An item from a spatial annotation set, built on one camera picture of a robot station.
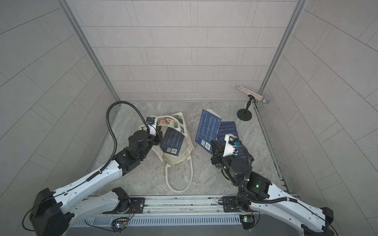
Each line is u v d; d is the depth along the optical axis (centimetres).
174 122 80
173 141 92
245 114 108
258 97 89
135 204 71
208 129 66
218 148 59
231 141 54
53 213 36
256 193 48
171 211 70
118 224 64
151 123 61
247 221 68
